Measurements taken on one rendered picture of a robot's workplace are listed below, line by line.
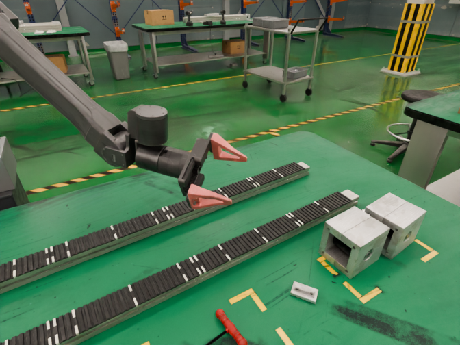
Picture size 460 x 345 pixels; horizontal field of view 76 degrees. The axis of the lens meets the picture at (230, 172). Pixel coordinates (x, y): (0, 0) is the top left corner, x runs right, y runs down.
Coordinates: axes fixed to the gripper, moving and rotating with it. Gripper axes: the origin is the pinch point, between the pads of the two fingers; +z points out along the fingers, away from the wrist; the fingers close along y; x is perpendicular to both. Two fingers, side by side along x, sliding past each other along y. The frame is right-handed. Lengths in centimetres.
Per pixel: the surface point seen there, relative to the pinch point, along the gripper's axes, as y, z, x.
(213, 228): -2.6, -5.6, 23.9
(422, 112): 100, 66, 66
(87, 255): -19.4, -29.2, 17.2
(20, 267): -26.2, -38.6, 12.5
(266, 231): -1.3, 7.8, 19.0
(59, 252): -20.9, -33.9, 14.8
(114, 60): 297, -303, 262
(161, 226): -6.7, -18.0, 22.3
